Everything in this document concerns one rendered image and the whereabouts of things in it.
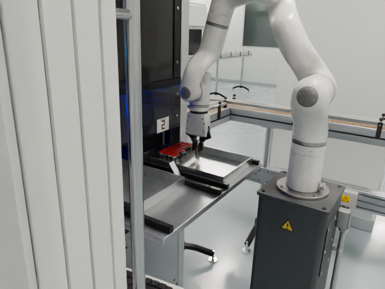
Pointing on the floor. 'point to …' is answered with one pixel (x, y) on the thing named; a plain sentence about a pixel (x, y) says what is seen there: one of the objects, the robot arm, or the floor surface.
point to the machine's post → (175, 135)
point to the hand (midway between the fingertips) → (197, 145)
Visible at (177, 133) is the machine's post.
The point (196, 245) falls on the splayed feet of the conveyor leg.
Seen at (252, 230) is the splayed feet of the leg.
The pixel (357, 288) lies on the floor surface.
